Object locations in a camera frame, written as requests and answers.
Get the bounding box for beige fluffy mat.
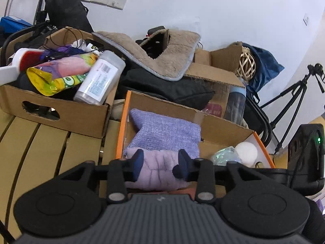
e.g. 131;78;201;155
92;29;201;82

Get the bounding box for black folded cloth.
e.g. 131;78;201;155
119;68;216;110

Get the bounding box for light purple plush toy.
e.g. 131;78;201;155
124;148;196;192

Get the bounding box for purple woven cushion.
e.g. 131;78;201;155
125;108;202;159

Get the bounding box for white plush ball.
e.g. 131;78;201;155
235;142;258;167

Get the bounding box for open cardboard box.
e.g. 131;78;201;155
183;41;247;125

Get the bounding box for clear bag of soft filling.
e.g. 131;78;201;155
210;146;242;165

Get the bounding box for brown cardboard tray box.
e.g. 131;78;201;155
0;26;128;139

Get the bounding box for blue box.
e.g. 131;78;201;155
0;16;33;35

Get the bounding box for blue water bottle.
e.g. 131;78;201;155
224;85;247;125

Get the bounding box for black tripod with camera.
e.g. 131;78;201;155
260;63;325;156

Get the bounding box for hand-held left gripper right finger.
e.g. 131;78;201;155
173;149;267;204

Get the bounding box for clear cylinder wipes container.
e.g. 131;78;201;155
73;50;126;105

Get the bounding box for white and red bottle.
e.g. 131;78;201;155
11;47;45;72

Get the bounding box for wicker ball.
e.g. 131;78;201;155
235;47;257;80

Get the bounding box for yellow green snack bag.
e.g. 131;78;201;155
26;53;100;96

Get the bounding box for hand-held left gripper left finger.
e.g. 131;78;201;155
54;149;144;204

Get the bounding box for red cardboard box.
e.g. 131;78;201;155
115;90;276;199

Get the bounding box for folding slatted wooden table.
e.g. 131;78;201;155
0;109;325;241

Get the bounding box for black bag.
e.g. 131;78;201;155
44;0;94;34

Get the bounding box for dark blue cloth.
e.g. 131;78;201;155
243;43;284;100

